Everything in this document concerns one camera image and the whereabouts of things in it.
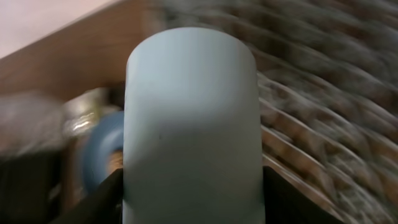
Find crumpled snack wrapper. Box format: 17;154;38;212
63;88;121;139

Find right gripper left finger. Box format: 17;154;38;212
50;169;123;224

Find dark blue plate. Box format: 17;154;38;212
80;111;124;194

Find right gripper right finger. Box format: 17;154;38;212
262;166;343;224

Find grey dishwasher rack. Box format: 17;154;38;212
155;0;397;223

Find light blue cup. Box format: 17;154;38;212
123;27;265;223

